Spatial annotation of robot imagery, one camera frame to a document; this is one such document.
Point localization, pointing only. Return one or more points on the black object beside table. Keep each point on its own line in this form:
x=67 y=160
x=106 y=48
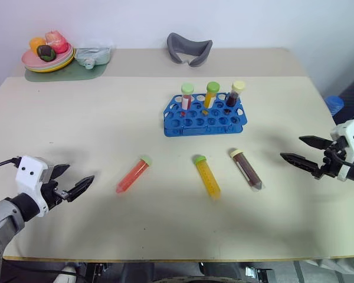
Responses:
x=352 y=97

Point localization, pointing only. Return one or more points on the pink toy peach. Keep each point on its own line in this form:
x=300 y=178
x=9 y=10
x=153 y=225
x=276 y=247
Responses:
x=57 y=42

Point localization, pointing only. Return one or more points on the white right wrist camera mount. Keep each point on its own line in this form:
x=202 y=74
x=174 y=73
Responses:
x=352 y=135

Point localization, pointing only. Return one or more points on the white rounded part under table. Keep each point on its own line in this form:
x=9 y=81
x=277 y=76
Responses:
x=65 y=275

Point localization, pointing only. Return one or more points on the red tube white label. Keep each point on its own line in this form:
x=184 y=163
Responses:
x=186 y=98

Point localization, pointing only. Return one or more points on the blue round stacked object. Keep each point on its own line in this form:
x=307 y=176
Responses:
x=334 y=104

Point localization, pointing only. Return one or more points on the grey foam face pad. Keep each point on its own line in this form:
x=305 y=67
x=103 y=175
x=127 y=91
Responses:
x=177 y=47

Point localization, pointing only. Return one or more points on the green table mat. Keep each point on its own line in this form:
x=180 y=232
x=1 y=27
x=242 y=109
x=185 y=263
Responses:
x=76 y=73

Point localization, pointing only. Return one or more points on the red tube light green cap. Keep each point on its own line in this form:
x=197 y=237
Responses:
x=132 y=175

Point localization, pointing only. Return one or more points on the silver bracket under table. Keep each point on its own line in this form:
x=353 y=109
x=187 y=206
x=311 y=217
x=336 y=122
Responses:
x=258 y=274

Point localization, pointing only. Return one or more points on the orange toy fruit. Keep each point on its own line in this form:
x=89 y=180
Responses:
x=35 y=42

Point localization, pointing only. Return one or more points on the pale green spout pouch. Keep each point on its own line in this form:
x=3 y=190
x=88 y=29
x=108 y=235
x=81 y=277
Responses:
x=94 y=54

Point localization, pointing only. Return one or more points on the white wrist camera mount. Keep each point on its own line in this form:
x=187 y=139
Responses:
x=352 y=135
x=29 y=168

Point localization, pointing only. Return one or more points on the dark tube yellow cap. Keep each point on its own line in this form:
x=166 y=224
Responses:
x=233 y=97

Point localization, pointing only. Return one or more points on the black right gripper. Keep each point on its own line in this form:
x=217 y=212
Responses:
x=331 y=163

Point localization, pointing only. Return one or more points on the brown tube cream cap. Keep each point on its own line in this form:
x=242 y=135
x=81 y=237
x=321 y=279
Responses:
x=247 y=171

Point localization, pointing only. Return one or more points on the yellow tube green cap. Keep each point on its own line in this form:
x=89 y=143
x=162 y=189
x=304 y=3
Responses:
x=208 y=177

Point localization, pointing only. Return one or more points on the stack of coloured plates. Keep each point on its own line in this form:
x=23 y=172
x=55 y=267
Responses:
x=41 y=68

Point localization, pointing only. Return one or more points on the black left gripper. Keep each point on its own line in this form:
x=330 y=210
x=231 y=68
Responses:
x=51 y=193

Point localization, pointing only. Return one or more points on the orange tube dark green cap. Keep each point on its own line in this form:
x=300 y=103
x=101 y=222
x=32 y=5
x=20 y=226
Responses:
x=210 y=94

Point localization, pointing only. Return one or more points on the blue test tube rack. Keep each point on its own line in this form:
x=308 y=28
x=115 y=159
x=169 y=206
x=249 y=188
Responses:
x=203 y=128

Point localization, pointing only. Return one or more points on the pink plate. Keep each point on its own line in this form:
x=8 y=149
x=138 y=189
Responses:
x=32 y=59

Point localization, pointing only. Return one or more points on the dark brown green toy fruit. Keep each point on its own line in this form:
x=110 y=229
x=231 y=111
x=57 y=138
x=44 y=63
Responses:
x=45 y=53

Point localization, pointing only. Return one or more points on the yellow plate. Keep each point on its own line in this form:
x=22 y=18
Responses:
x=62 y=66

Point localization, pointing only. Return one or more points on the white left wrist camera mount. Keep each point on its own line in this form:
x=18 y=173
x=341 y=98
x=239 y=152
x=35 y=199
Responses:
x=29 y=168

